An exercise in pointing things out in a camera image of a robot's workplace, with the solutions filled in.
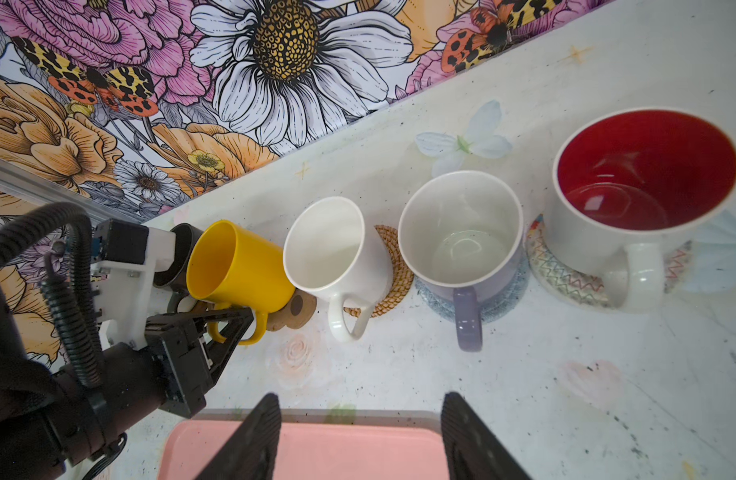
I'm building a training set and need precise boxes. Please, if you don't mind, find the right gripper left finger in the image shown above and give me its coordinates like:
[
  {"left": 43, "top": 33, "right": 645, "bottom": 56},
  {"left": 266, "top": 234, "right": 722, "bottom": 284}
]
[{"left": 197, "top": 393, "right": 282, "bottom": 480}]

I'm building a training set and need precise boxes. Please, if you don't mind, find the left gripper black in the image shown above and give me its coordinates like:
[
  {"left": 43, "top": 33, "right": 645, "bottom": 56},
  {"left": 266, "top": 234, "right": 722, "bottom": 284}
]
[{"left": 91, "top": 307, "right": 254, "bottom": 444}]

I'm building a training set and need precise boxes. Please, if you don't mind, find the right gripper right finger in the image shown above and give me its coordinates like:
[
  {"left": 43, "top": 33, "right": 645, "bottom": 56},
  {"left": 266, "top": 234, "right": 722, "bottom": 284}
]
[{"left": 441, "top": 392, "right": 531, "bottom": 480}]

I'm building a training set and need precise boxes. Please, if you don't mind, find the yellow mug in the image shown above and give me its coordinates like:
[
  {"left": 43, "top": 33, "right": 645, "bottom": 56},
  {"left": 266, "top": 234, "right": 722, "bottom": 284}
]
[{"left": 186, "top": 220, "right": 295, "bottom": 346}]

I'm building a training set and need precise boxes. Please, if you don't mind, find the light blue woven coaster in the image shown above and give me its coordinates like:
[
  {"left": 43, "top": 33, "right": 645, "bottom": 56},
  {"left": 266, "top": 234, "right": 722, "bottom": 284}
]
[{"left": 414, "top": 257, "right": 530, "bottom": 324}]

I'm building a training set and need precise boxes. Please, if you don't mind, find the multicolour woven round coaster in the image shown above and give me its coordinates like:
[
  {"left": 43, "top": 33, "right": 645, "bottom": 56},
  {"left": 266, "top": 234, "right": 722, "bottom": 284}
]
[{"left": 524, "top": 214, "right": 693, "bottom": 312}]

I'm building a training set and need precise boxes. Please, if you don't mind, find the lavender mug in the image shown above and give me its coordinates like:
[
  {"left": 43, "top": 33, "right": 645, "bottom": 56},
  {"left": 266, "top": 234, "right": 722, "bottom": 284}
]
[{"left": 398, "top": 171, "right": 524, "bottom": 352}]

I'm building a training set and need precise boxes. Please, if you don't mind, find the red inside white mug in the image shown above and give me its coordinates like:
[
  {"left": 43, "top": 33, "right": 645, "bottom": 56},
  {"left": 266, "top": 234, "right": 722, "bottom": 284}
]
[{"left": 543, "top": 108, "right": 736, "bottom": 313}]

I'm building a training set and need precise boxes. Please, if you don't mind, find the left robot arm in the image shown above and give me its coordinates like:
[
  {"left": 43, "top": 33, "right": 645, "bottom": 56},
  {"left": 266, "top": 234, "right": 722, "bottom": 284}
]
[{"left": 0, "top": 288, "right": 254, "bottom": 479}]

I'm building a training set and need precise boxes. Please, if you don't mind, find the paw shaped wooden coaster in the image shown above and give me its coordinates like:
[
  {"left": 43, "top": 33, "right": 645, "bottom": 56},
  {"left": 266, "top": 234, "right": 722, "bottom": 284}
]
[{"left": 266, "top": 289, "right": 317, "bottom": 332}]

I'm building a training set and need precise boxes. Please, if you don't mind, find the woven rattan round coaster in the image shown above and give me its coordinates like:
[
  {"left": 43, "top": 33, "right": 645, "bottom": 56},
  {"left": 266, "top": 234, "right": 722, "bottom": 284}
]
[{"left": 339, "top": 221, "right": 414, "bottom": 318}]

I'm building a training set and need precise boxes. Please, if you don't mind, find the pink rectangular tray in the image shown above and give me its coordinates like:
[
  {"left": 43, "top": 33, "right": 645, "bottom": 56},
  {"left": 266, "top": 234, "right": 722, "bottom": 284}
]
[{"left": 157, "top": 406, "right": 449, "bottom": 479}]

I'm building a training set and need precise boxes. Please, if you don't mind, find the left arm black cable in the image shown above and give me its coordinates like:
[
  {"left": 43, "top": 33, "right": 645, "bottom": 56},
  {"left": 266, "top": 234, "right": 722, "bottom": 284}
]
[{"left": 0, "top": 201, "right": 129, "bottom": 480}]

